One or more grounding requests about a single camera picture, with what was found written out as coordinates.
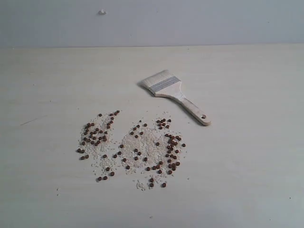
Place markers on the wooden paint brush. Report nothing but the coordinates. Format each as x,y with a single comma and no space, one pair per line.
167,85

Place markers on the scattered rice and brown pellets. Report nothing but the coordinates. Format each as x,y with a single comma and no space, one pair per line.
149,149

